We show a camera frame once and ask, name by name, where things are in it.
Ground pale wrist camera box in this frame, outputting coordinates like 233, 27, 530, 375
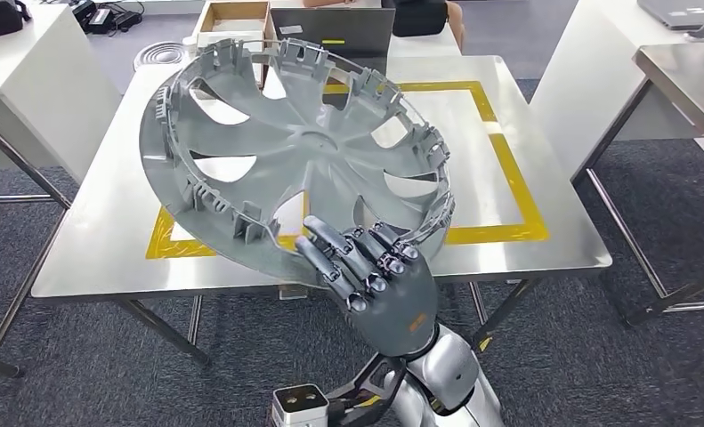
271, 383, 331, 427

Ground round ribbed floor base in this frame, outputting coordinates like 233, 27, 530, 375
132, 39, 189, 73

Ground grey plastic wheel cover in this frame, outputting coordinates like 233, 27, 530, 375
138, 36, 457, 289

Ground white cabinet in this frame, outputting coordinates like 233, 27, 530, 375
0, 3, 123, 185

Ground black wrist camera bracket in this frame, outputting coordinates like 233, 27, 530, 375
325, 351, 413, 423

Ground black power adapters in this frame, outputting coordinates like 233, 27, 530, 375
69, 0, 146, 35

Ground yellow tape square on workbench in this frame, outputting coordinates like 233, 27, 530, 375
145, 80, 551, 261

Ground dark grey laptop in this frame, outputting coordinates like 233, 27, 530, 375
269, 6, 397, 60

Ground chrome steel frame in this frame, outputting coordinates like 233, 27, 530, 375
0, 109, 73, 380

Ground brown cardboard box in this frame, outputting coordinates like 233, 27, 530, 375
193, 0, 274, 57

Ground white desk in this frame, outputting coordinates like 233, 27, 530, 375
528, 0, 704, 178
180, 23, 465, 60

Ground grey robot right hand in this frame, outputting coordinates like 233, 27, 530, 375
293, 214, 441, 359

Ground stainless steel workbench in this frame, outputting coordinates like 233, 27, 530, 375
31, 54, 614, 367

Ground stainless steel table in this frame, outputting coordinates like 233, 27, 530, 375
570, 41, 704, 329

